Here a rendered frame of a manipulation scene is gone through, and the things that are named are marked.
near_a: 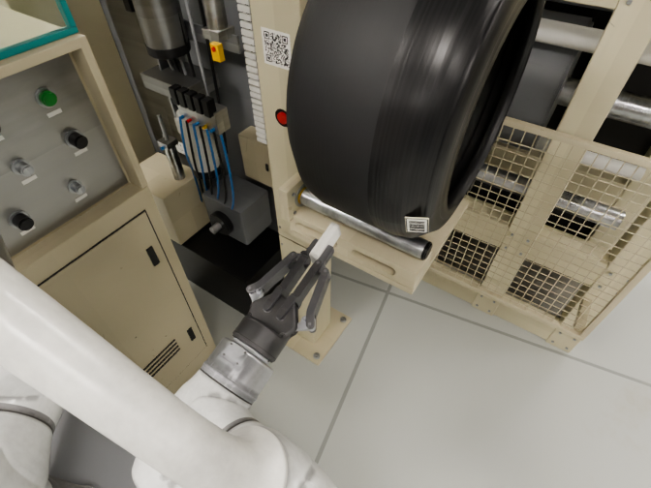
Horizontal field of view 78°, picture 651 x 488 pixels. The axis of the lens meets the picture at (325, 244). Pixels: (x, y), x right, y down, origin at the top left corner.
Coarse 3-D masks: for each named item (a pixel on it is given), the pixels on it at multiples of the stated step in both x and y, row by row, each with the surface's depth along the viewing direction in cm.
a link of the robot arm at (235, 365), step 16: (224, 352) 55; (240, 352) 54; (256, 352) 56; (208, 368) 54; (224, 368) 53; (240, 368) 54; (256, 368) 54; (224, 384) 53; (240, 384) 53; (256, 384) 55
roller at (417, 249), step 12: (300, 192) 99; (312, 204) 98; (324, 204) 97; (336, 216) 96; (348, 216) 94; (360, 228) 93; (372, 228) 92; (384, 240) 91; (396, 240) 90; (408, 240) 88; (420, 240) 88; (408, 252) 89; (420, 252) 87
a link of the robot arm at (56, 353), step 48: (0, 288) 30; (0, 336) 30; (48, 336) 31; (96, 336) 34; (48, 384) 31; (96, 384) 32; (144, 384) 34; (144, 432) 32; (192, 432) 34; (240, 432) 43; (192, 480) 34; (240, 480) 36; (288, 480) 40
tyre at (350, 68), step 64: (320, 0) 59; (384, 0) 54; (448, 0) 51; (512, 0) 54; (320, 64) 59; (384, 64) 55; (448, 64) 52; (512, 64) 87; (320, 128) 64; (384, 128) 58; (448, 128) 56; (320, 192) 77; (384, 192) 64; (448, 192) 70
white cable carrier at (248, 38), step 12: (240, 0) 83; (240, 24) 87; (252, 24) 86; (252, 36) 87; (252, 48) 89; (252, 60) 92; (252, 72) 94; (252, 84) 98; (252, 96) 99; (264, 132) 105
